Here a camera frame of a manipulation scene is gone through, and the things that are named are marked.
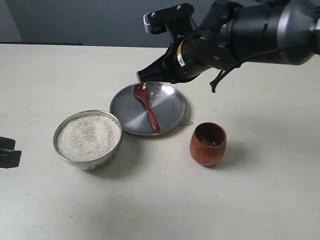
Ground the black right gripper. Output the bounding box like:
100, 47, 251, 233
136, 2, 240, 84

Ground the red wooden spoon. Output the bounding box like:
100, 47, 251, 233
133, 84, 160, 133

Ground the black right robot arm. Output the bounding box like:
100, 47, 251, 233
137, 0, 320, 86

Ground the steel bowl of rice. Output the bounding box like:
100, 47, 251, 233
53, 109, 123, 170

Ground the round steel plate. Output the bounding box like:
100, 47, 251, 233
109, 82, 188, 136

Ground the brown wooden cup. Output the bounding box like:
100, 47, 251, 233
189, 122, 227, 167

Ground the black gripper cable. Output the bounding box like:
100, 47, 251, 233
209, 44, 320, 94

